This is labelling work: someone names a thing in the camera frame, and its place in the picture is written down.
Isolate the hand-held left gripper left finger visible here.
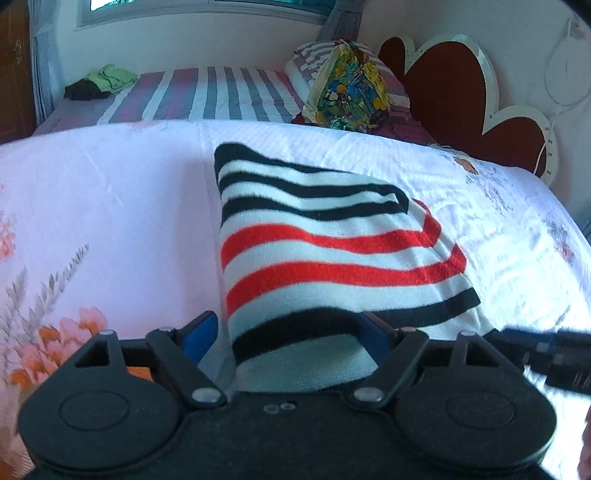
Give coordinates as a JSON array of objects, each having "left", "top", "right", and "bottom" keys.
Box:
[{"left": 69, "top": 311, "right": 228, "bottom": 409}]

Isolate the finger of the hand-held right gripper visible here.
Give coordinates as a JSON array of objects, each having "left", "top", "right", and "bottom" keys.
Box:
[{"left": 489, "top": 326, "right": 591, "bottom": 396}]

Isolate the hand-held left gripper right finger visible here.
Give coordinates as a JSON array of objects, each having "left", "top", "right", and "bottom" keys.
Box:
[{"left": 348, "top": 311, "right": 505, "bottom": 412}]

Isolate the white black red striped garment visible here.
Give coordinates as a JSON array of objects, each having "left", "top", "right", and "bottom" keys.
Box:
[{"left": 213, "top": 142, "right": 497, "bottom": 394}]

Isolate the person's right forearm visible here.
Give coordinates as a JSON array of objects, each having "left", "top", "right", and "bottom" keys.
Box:
[{"left": 579, "top": 406, "right": 591, "bottom": 478}]

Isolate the floral white bedspread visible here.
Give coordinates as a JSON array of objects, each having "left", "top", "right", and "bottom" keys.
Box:
[{"left": 0, "top": 119, "right": 591, "bottom": 480}]

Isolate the grey purple striped bedsheet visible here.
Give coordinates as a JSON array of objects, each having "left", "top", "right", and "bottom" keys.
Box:
[{"left": 36, "top": 67, "right": 306, "bottom": 136}]

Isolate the colourful patterned cloth bag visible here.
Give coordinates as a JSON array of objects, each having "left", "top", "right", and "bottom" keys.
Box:
[{"left": 302, "top": 40, "right": 392, "bottom": 134}]

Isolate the heart-shaped red headboard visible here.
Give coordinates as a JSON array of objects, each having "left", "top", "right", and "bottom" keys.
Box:
[{"left": 378, "top": 33, "right": 560, "bottom": 188}]

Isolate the black cloth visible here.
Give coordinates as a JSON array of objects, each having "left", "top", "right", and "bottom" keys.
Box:
[{"left": 64, "top": 78, "right": 112, "bottom": 102}]

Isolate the green cloth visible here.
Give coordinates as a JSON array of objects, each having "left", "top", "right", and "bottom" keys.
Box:
[{"left": 88, "top": 64, "right": 139, "bottom": 92}]

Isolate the grey striped pillow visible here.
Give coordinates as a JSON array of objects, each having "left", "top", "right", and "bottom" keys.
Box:
[{"left": 284, "top": 41, "right": 410, "bottom": 108}]

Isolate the pale sheer curtain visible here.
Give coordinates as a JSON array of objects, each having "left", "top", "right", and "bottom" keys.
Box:
[{"left": 28, "top": 0, "right": 63, "bottom": 126}]

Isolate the grey curtain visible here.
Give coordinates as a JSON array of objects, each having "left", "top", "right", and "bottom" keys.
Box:
[{"left": 322, "top": 0, "right": 366, "bottom": 43}]

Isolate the brown wooden door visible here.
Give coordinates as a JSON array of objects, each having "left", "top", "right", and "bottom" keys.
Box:
[{"left": 0, "top": 0, "right": 38, "bottom": 145}]

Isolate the window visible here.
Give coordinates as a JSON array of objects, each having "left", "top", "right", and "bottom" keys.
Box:
[{"left": 81, "top": 0, "right": 334, "bottom": 29}]

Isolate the white wall cable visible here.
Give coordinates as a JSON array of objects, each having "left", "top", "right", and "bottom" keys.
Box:
[{"left": 536, "top": 9, "right": 589, "bottom": 160}]

